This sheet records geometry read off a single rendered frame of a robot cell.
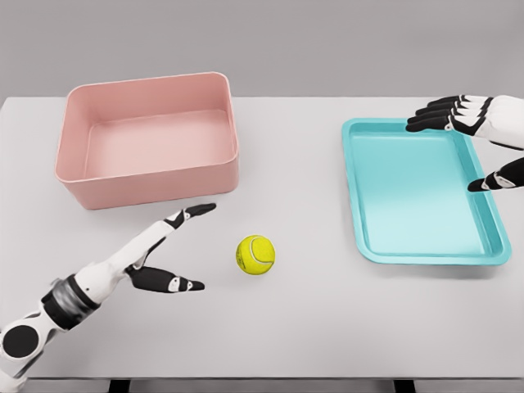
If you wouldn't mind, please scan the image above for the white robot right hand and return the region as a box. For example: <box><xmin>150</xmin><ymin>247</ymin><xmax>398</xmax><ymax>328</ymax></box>
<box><xmin>405</xmin><ymin>94</ymin><xmax>524</xmax><ymax>193</ymax></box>

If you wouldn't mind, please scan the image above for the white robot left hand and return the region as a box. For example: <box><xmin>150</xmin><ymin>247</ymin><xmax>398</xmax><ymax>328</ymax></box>
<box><xmin>102</xmin><ymin>202</ymin><xmax>218</xmax><ymax>294</ymax></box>

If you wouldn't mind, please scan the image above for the pink rectangular basket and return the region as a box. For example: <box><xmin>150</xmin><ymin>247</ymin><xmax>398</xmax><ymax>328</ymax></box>
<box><xmin>54</xmin><ymin>71</ymin><xmax>241</xmax><ymax>211</ymax></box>

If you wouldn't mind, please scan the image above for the blue rectangular tray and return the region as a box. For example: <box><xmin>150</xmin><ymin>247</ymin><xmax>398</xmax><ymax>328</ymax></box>
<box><xmin>341</xmin><ymin>117</ymin><xmax>513</xmax><ymax>268</ymax></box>

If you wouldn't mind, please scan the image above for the yellow tennis ball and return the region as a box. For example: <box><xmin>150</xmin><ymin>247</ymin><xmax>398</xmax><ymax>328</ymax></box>
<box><xmin>235</xmin><ymin>234</ymin><xmax>277</xmax><ymax>276</ymax></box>

